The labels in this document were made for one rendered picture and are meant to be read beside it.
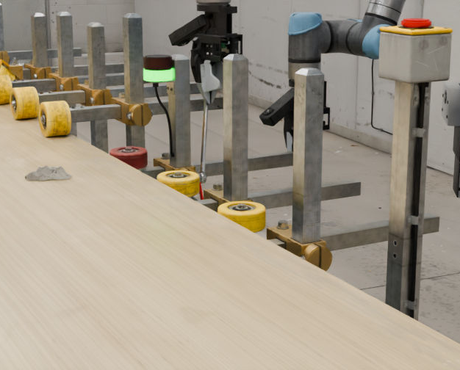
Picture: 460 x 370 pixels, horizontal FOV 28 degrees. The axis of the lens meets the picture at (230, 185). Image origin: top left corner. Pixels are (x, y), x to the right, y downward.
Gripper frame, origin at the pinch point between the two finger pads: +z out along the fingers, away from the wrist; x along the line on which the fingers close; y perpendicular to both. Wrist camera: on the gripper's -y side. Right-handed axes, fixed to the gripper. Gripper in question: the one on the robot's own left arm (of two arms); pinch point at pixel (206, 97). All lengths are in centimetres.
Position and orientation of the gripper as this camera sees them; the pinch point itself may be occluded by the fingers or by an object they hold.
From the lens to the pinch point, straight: 201.3
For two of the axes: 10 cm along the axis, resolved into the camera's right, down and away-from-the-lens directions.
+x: 6.7, -1.9, 7.2
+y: 7.4, 1.6, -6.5
